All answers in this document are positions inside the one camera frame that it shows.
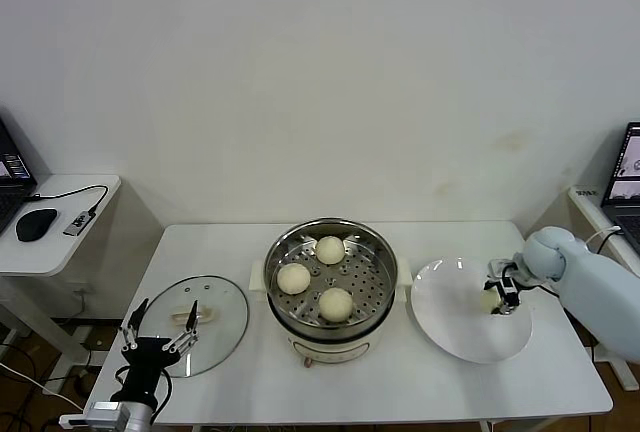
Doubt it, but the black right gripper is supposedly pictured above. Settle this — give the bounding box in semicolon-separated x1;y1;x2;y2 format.
481;251;527;316

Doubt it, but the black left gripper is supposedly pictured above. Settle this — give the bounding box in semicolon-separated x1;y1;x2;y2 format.
119;298;201;402

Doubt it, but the white steamed baozi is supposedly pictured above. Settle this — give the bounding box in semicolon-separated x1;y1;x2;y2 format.
276;262;312;297
314;235;347;267
317;286;355;324
478;287;501;315

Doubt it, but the glass lid with white handle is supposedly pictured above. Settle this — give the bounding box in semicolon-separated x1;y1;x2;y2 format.
133;274;251;379

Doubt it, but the stainless steel steamer basket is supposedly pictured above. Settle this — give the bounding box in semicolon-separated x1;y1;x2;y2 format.
249;217;414;339

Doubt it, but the round white plate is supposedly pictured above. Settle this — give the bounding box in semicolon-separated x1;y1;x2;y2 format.
410;256;534;365

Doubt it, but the white side table with label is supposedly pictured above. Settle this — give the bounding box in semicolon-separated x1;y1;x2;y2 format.
523;184;640;394

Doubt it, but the white side table with mouse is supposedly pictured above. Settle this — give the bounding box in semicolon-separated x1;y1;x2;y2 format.
0;173;167;369

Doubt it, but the grey usb hub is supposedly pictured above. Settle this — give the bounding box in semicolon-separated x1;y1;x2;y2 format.
62;210;97;239

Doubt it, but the black computer mouse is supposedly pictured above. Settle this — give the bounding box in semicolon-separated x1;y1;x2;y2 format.
15;207;59;243

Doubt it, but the black laptop beside mouse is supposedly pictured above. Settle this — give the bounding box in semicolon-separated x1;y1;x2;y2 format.
0;115;39;236

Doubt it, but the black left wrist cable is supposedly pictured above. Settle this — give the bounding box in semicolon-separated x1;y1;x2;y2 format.
109;365;174;416

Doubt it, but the black cable with adapter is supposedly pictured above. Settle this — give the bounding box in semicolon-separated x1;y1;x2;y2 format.
594;229;626;256

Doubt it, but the white floor cable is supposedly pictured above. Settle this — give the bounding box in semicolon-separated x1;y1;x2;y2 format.
0;361;84;411

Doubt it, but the black floor cable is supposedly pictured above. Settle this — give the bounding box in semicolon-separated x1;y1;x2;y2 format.
0;336;57;432

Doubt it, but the black laptop with cables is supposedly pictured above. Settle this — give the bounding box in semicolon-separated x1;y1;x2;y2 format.
599;121;640;257

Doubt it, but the black usb hub cable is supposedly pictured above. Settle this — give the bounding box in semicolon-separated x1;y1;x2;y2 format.
27;184;110;216

